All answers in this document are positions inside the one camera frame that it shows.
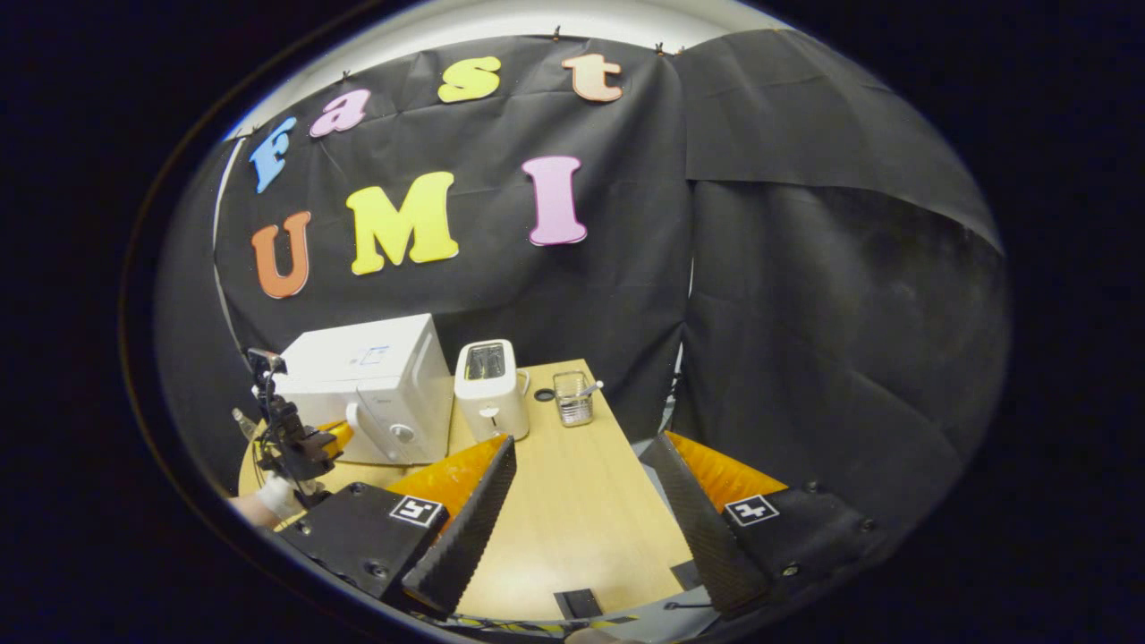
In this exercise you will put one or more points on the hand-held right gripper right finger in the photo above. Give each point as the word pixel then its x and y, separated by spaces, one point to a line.
pixel 707 537

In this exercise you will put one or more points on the white toaster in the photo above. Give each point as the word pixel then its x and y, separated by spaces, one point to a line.
pixel 487 394

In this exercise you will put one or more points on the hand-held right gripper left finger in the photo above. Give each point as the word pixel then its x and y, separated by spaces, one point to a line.
pixel 470 537

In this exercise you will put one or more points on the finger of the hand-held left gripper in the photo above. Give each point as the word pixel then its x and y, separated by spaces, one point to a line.
pixel 338 436

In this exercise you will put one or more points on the white microwave oven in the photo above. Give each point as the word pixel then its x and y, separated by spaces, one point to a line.
pixel 376 358

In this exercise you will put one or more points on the black table clamp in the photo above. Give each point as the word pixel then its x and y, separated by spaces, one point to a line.
pixel 684 575
pixel 578 604

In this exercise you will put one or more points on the yellow black hazard tape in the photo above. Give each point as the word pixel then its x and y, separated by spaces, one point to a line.
pixel 617 619

